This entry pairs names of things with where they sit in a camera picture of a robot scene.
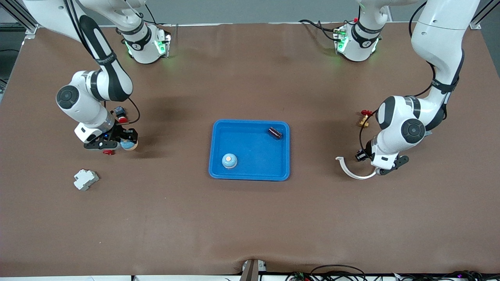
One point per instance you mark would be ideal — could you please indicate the red yellow emergency stop button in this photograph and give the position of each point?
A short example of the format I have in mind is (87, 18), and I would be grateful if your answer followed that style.
(108, 152)

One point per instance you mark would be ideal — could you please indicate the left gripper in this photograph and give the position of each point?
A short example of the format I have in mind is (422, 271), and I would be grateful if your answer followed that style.
(363, 154)

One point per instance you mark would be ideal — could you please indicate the white table edge rail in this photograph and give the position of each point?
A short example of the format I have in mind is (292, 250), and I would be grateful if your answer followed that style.
(58, 278)

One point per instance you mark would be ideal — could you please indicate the white curved plastic bracket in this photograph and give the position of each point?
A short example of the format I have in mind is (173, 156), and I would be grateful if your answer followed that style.
(351, 174)

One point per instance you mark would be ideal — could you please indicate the small dark block capacitor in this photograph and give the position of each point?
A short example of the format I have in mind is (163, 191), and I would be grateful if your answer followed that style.
(359, 156)

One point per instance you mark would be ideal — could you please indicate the white circuit breaker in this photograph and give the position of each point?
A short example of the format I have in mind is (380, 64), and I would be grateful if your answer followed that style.
(85, 179)

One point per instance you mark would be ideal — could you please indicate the brown table mat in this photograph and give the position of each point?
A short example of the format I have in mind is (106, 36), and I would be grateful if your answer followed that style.
(250, 218)

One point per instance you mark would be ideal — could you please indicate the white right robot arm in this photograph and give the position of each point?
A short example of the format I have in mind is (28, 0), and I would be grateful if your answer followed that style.
(86, 111)

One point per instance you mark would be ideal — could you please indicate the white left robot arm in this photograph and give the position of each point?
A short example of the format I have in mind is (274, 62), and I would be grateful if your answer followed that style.
(441, 35)

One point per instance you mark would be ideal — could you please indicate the blue plastic tray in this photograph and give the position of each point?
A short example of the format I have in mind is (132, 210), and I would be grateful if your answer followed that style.
(250, 156)

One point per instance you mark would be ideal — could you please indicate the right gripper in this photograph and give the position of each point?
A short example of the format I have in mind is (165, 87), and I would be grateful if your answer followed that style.
(124, 134)

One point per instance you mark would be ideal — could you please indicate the aluminium frame post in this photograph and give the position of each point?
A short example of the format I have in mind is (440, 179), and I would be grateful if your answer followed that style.
(475, 24)
(19, 16)

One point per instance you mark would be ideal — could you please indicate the red button with black body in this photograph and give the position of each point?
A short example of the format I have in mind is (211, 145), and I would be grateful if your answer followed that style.
(122, 119)

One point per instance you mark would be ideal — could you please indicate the dark cylindrical capacitor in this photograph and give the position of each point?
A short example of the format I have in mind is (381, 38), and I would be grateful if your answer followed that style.
(274, 132)

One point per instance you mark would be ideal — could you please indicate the blue bell with orange button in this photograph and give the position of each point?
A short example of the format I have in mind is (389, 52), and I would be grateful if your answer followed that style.
(229, 160)
(128, 145)

